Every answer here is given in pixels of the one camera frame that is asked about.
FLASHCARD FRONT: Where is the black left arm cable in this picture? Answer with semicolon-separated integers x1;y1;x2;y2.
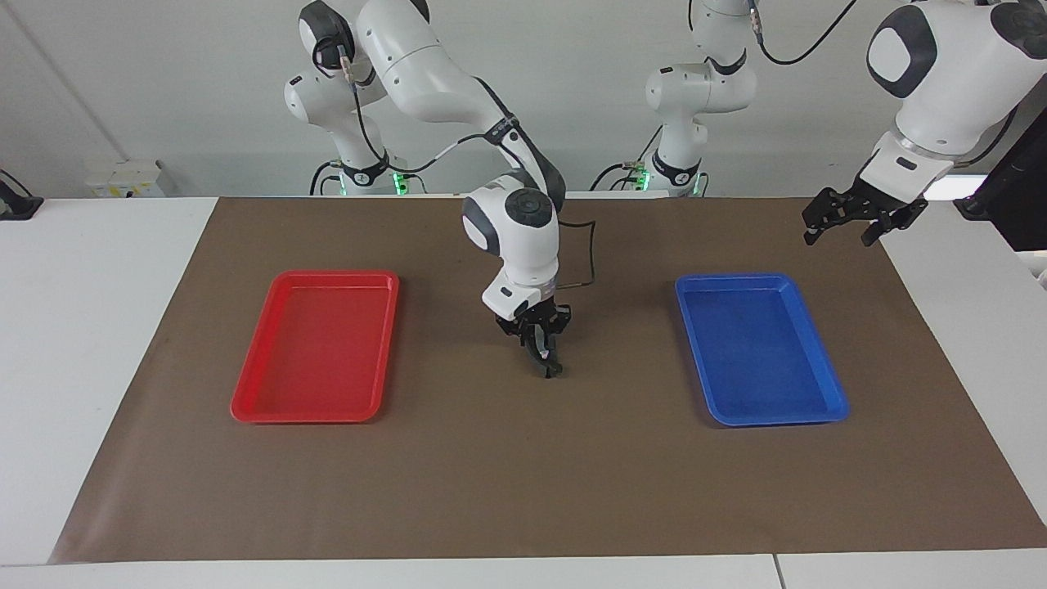
748;0;860;68

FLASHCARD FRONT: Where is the white wall socket box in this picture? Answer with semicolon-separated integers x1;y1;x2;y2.
86;160;166;198

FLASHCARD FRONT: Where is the long curved black brake pad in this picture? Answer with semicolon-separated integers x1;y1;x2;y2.
530;344;566;380

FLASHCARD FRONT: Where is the brown table mat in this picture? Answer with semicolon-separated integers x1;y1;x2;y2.
49;196;1047;565

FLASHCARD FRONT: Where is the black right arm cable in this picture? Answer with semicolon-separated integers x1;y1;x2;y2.
339;41;596;289

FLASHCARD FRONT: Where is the black base cable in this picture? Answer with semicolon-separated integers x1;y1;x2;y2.
309;160;344;197
591;162;647;191

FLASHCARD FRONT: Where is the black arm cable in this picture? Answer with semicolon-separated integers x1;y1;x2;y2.
339;41;596;289
748;0;860;68

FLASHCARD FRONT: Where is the red plastic tray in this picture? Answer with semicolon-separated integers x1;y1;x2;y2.
230;270;400;425

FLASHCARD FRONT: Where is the black monitor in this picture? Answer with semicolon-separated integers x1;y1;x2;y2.
953;106;1047;251

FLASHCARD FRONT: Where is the blue plastic tray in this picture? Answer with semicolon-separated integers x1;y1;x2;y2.
675;273;850;428

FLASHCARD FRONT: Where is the black right base cable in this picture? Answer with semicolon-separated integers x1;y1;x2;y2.
309;160;344;197

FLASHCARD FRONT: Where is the black left base cable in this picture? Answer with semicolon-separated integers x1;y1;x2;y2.
591;162;647;191

